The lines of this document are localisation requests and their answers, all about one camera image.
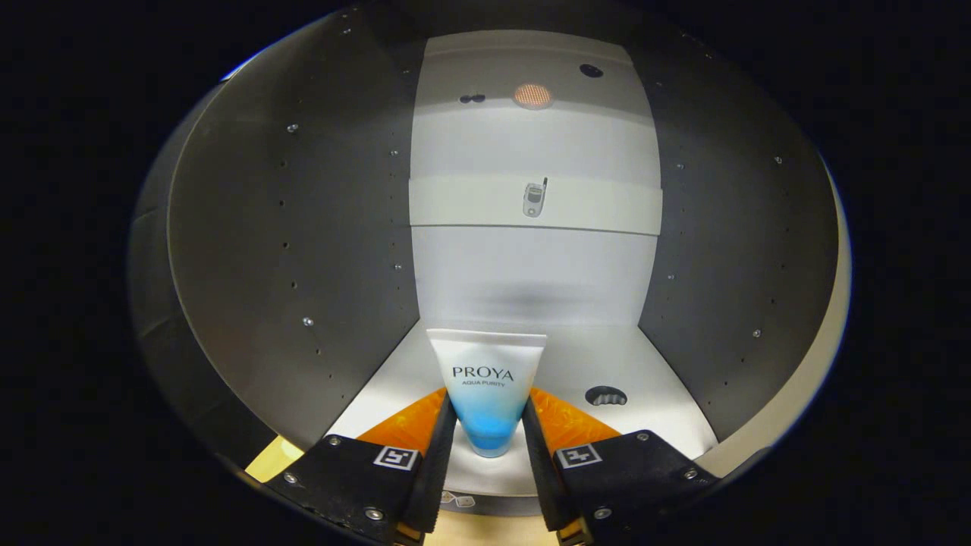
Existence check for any dark grey cabinet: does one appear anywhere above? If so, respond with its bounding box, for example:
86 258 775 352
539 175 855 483
129 8 843 518

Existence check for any white and blue tube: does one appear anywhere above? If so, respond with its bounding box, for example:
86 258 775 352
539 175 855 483
426 328 547 458

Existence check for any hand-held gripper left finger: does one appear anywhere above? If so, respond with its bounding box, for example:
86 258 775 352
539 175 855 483
266 387 458 546

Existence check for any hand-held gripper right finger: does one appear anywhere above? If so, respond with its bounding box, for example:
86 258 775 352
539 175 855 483
520 387 720 546

